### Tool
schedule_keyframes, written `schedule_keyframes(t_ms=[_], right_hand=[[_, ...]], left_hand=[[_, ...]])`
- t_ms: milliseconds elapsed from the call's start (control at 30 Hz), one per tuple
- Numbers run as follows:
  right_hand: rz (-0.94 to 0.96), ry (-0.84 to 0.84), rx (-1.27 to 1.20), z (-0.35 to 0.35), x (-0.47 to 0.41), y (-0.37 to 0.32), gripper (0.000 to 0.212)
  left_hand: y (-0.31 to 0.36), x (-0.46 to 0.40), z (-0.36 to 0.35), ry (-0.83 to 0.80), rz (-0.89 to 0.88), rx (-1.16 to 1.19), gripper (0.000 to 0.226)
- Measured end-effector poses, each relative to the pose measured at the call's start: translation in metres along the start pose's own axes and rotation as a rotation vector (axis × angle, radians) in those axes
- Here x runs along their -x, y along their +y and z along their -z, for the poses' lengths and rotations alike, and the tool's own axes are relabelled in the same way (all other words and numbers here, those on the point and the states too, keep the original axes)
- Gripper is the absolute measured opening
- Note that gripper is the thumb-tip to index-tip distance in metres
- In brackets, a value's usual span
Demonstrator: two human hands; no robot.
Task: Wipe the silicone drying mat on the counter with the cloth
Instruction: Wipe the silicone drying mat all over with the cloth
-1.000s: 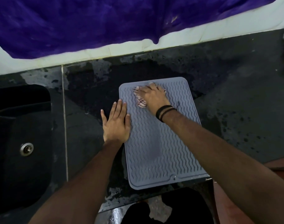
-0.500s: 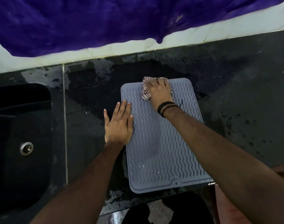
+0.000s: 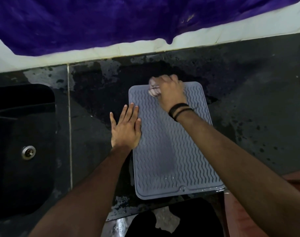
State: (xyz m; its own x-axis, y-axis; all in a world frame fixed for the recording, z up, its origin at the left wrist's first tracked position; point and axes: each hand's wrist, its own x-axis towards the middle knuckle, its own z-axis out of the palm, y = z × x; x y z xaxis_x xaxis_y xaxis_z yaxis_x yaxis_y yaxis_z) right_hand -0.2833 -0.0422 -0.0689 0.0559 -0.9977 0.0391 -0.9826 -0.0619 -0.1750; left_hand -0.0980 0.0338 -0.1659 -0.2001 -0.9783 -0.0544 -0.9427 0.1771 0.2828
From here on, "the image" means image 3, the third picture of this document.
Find person's right hand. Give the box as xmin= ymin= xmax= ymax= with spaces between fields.
xmin=155 ymin=74 xmax=189 ymax=114

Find person's left hand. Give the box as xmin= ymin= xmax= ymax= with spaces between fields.
xmin=109 ymin=103 xmax=142 ymax=150

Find checkered pink cleaning cloth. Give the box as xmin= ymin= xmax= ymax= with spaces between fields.
xmin=147 ymin=77 xmax=161 ymax=97

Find grey ribbed silicone mat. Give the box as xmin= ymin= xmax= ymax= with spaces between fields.
xmin=128 ymin=81 xmax=226 ymax=200

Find person's left forearm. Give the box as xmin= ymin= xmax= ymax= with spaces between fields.
xmin=29 ymin=145 xmax=133 ymax=237

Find person's right forearm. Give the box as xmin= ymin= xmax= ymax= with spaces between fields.
xmin=177 ymin=110 xmax=300 ymax=237

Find person's black trousers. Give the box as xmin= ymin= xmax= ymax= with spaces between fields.
xmin=125 ymin=197 xmax=224 ymax=237

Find black thread wristband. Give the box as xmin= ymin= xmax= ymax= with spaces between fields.
xmin=168 ymin=103 xmax=195 ymax=122

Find metal sink drain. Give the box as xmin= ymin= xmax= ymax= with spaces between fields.
xmin=22 ymin=145 xmax=36 ymax=160

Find black sink basin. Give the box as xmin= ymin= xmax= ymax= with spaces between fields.
xmin=0 ymin=84 xmax=57 ymax=221

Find purple hanging cloth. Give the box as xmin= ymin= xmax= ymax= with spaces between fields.
xmin=0 ymin=0 xmax=300 ymax=57

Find red plastic chair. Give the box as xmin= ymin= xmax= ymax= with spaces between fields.
xmin=224 ymin=170 xmax=300 ymax=237

